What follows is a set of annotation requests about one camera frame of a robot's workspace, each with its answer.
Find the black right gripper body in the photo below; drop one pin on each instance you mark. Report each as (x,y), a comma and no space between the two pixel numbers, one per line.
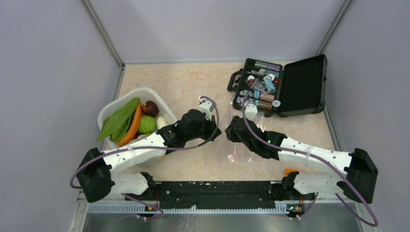
(234,137)

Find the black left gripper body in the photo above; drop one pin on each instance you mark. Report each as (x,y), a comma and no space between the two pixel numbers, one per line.
(206,129)

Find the clear zip top bag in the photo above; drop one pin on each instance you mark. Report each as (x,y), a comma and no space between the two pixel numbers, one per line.
(232,152)

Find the dark purple round fruit toy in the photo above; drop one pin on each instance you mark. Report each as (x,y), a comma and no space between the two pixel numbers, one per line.
(150,108)

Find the white plastic basket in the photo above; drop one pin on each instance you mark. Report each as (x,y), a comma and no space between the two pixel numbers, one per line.
(145,94)

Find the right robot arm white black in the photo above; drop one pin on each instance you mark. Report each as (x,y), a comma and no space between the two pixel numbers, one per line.
(353,174)

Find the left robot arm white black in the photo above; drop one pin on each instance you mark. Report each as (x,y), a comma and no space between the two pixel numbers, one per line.
(97,171)

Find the orange object behind right arm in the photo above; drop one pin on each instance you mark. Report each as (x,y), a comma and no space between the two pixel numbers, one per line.
(289,171)

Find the white radish toy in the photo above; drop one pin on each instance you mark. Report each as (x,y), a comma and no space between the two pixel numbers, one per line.
(161,122)

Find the green cabbage toy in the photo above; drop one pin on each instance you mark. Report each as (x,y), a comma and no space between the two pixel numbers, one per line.
(147,125)

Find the orange carrot toy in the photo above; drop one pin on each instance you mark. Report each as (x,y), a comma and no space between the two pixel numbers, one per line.
(133,128)

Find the black poker chip case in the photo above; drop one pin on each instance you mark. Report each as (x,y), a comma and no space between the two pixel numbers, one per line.
(294,89)

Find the green leafy vegetable toy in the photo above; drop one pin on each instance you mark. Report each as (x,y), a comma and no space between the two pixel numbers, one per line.
(115,126)

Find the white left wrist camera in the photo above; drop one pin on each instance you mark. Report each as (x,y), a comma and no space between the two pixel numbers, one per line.
(206,107)

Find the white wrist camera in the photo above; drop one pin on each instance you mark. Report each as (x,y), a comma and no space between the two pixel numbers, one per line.
(206,107)
(251,111)

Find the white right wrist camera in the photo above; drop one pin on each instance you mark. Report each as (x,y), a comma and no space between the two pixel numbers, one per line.
(251,111)

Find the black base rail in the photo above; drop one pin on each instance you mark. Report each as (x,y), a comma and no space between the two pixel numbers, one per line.
(218,195)

